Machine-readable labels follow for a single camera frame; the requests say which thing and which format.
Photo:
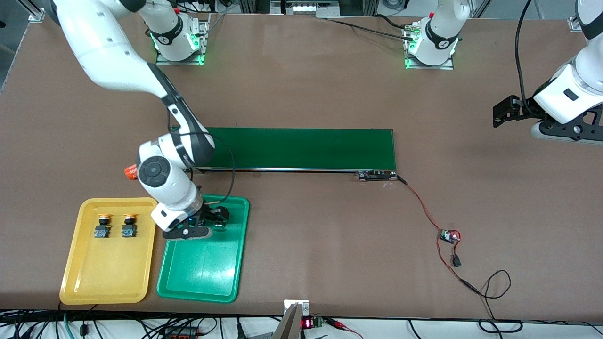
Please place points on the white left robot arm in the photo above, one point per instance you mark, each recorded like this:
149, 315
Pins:
565, 96

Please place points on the green plastic tray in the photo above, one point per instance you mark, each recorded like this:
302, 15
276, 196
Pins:
202, 268

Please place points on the aluminium corner profile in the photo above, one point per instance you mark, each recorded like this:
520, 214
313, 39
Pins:
36, 15
574, 23

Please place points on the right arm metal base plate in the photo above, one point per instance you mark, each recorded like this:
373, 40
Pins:
179, 61

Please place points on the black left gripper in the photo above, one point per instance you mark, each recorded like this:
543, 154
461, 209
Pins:
522, 108

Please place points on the aluminium frame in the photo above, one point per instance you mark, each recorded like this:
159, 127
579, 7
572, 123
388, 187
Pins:
275, 7

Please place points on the black inline connector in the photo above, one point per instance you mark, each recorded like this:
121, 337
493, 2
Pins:
456, 261

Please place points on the red and black clip leads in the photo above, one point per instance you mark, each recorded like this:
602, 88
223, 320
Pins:
341, 325

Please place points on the small motor controller board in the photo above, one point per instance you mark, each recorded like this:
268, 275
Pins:
447, 236

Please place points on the green conveyor belt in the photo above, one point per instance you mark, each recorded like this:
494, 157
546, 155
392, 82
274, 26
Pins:
330, 148

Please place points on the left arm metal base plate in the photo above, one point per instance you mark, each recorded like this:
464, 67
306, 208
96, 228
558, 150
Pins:
428, 67

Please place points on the red digit display module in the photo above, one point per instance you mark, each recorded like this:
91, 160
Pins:
308, 323

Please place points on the orange printed cylinder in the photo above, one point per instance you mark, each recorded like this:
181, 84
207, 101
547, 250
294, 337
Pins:
130, 172

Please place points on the orange power strip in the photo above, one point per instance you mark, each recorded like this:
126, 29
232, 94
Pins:
179, 333

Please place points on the yellow push button switch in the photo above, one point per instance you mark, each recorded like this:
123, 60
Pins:
101, 230
128, 230

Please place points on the yellow plastic tray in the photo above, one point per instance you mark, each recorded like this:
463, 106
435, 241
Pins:
108, 268

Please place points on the silver metal bracket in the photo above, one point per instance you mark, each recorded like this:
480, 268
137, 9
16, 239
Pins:
297, 303

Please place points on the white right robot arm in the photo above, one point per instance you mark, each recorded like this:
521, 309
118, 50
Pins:
108, 56

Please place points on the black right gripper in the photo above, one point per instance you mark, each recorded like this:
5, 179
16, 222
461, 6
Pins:
210, 213

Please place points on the grey pointed metal mount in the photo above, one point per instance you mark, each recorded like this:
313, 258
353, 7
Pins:
289, 327

